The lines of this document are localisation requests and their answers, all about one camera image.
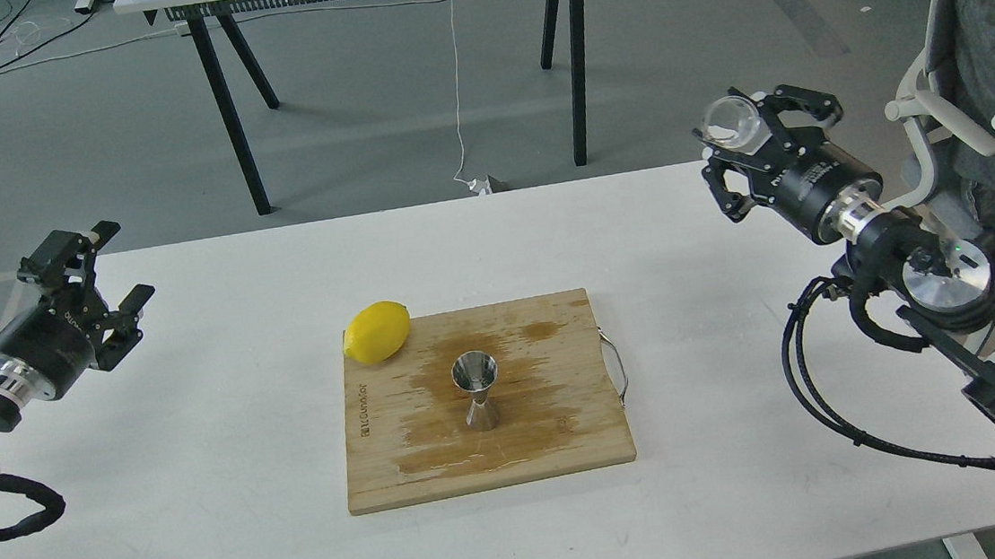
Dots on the background table black legs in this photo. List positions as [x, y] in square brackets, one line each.
[196, 14]

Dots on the small clear glass cup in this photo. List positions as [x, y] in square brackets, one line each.
[734, 123]

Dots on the yellow lemon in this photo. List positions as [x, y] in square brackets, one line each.
[377, 332]

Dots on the bamboo cutting board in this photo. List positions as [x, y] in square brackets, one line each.
[406, 436]

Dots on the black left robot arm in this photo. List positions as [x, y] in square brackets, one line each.
[26, 506]

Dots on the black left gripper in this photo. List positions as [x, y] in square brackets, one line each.
[47, 348]

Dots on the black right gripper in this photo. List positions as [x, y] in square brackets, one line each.
[810, 182]

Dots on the white office chair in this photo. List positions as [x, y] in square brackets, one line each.
[925, 102]

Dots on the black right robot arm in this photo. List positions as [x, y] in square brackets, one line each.
[907, 288]

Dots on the steel jigger measuring cup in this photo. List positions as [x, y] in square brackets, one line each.
[475, 372]

